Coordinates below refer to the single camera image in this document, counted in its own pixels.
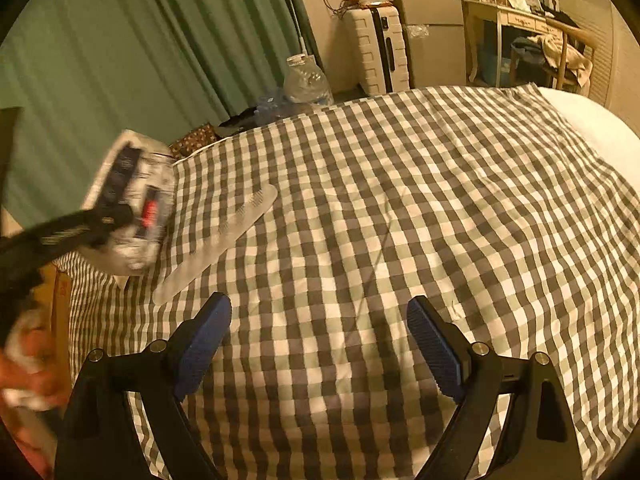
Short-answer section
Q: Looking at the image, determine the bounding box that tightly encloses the person's left hand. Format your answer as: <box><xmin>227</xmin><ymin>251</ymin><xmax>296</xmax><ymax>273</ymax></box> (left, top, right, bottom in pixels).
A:
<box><xmin>0</xmin><ymin>345</ymin><xmax>71</xmax><ymax>411</ymax></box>

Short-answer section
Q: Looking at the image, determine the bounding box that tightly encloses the white mattress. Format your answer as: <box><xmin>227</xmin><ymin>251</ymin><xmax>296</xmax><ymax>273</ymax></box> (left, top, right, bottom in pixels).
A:
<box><xmin>537</xmin><ymin>86</ymin><xmax>640</xmax><ymax>161</ymax></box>

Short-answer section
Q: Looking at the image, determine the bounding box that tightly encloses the brown patterned box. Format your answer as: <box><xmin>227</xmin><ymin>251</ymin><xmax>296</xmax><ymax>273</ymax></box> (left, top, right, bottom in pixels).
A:
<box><xmin>167</xmin><ymin>122</ymin><xmax>223</xmax><ymax>158</ymax></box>

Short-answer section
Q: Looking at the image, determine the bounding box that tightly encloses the blue storage bin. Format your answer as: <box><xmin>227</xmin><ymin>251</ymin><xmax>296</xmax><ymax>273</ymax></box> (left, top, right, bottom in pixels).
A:
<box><xmin>475</xmin><ymin>42</ymin><xmax>513</xmax><ymax>83</ymax></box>

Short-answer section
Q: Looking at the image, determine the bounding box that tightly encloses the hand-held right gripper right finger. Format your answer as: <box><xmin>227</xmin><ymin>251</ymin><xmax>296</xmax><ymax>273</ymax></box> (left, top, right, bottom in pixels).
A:
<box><xmin>406</xmin><ymin>295</ymin><xmax>586</xmax><ymax>480</ymax></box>

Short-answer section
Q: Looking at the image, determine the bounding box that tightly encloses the clear water bottle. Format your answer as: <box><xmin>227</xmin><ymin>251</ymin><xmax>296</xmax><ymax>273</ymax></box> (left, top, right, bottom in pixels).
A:
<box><xmin>284</xmin><ymin>54</ymin><xmax>335</xmax><ymax>107</ymax></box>

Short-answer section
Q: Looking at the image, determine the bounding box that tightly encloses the cardboard box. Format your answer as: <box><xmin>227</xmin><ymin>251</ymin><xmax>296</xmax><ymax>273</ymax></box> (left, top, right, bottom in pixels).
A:
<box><xmin>35</xmin><ymin>265</ymin><xmax>73</xmax><ymax>396</ymax></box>

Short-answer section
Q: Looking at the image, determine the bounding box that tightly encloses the white suitcase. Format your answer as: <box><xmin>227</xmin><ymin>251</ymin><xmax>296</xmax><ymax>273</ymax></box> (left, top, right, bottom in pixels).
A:
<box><xmin>345</xmin><ymin>6</ymin><xmax>411</xmax><ymax>95</ymax></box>

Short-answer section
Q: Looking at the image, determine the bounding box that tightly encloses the wooden chair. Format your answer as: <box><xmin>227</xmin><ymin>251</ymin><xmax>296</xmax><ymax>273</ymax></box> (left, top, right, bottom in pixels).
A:
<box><xmin>510</xmin><ymin>30</ymin><xmax>596</xmax><ymax>92</ymax></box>

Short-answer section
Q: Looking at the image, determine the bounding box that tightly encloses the louvered wardrobe door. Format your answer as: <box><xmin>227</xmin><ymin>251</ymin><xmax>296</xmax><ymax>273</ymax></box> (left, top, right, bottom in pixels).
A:
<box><xmin>555</xmin><ymin>0</ymin><xmax>640</xmax><ymax>111</ymax></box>

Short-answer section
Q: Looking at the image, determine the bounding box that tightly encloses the cream cloth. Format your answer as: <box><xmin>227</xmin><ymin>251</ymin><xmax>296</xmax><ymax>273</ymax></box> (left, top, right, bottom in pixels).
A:
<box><xmin>540</xmin><ymin>32</ymin><xmax>593</xmax><ymax>86</ymax></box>

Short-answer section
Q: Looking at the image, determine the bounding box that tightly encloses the grey mini fridge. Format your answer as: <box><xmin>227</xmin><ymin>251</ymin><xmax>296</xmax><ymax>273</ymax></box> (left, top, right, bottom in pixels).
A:
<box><xmin>392</xmin><ymin>0</ymin><xmax>468</xmax><ymax>88</ymax></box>

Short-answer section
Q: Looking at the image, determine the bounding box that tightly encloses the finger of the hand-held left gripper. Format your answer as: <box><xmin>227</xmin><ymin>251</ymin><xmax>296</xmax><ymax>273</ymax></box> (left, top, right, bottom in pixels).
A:
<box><xmin>0</xmin><ymin>204</ymin><xmax>135</xmax><ymax>281</ymax></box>

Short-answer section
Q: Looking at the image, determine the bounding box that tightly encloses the green curtain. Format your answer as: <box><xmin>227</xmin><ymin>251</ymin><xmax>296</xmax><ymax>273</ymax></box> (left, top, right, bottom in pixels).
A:
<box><xmin>0</xmin><ymin>0</ymin><xmax>321</xmax><ymax>231</ymax></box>

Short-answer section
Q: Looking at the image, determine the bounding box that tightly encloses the cream wooden desk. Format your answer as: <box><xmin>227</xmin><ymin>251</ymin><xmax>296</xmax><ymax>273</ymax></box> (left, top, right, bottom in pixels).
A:
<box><xmin>462</xmin><ymin>0</ymin><xmax>591</xmax><ymax>86</ymax></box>

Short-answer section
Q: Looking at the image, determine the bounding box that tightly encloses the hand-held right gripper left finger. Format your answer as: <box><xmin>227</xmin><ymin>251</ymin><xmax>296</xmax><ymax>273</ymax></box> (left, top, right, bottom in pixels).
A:
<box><xmin>52</xmin><ymin>291</ymin><xmax>233</xmax><ymax>480</ymax></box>

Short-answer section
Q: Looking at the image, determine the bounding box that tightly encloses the white comb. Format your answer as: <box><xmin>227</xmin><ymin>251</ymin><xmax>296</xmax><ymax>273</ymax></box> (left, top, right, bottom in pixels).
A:
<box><xmin>152</xmin><ymin>184</ymin><xmax>279</xmax><ymax>306</ymax></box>

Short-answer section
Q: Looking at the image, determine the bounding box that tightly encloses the green checked cloth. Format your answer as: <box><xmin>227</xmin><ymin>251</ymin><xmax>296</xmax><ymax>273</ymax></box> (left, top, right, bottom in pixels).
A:
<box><xmin>65</xmin><ymin>84</ymin><xmax>640</xmax><ymax>480</ymax></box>

